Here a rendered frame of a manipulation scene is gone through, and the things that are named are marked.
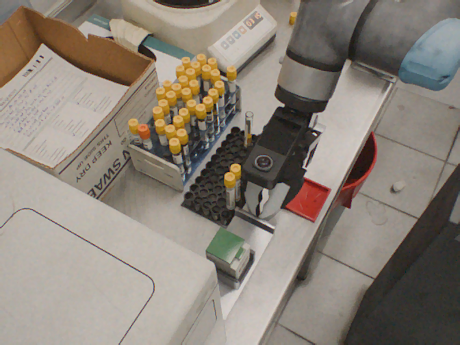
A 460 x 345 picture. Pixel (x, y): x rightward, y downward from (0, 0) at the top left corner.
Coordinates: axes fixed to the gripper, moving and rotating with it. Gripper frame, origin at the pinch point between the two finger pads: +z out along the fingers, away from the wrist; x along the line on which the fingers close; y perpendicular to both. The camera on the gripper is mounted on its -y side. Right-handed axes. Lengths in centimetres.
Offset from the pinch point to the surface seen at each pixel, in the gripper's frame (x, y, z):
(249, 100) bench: 14.1, 23.0, -7.8
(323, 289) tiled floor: -13, 72, 65
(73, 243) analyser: 7.2, -31.2, -11.2
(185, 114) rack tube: 16.6, 2.8, -9.7
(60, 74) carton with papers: 44.4, 5.9, -5.2
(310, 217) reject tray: -6.4, 7.3, 0.3
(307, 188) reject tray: -3.8, 11.9, -1.7
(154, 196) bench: 17.9, 0.1, 5.3
